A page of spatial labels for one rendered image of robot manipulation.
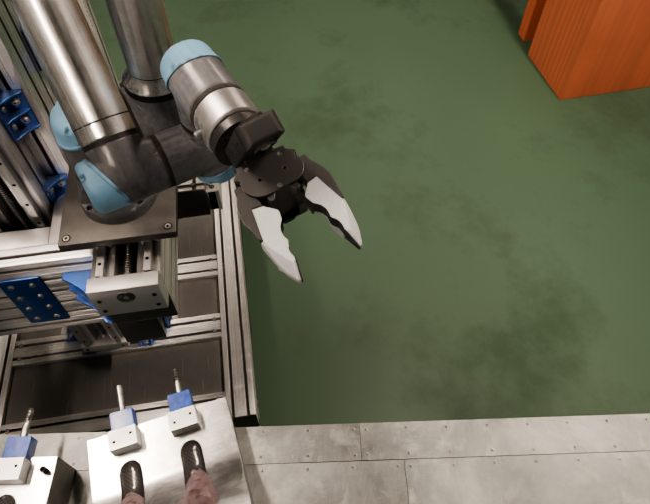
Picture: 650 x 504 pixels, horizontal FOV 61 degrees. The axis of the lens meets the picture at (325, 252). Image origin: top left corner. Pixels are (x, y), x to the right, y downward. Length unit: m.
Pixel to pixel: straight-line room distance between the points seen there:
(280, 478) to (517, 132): 2.24
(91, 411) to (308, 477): 0.97
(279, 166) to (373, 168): 2.04
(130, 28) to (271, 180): 0.44
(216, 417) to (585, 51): 2.51
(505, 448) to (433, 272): 1.23
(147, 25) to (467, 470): 0.95
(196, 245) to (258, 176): 1.54
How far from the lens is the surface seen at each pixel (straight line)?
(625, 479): 1.25
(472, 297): 2.27
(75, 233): 1.17
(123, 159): 0.76
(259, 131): 0.55
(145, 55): 0.99
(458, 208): 2.53
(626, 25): 3.12
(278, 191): 0.59
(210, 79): 0.70
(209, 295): 2.00
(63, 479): 1.16
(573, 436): 1.23
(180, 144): 0.77
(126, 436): 1.11
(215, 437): 1.10
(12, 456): 1.15
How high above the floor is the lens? 1.88
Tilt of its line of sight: 54 degrees down
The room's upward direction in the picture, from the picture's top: straight up
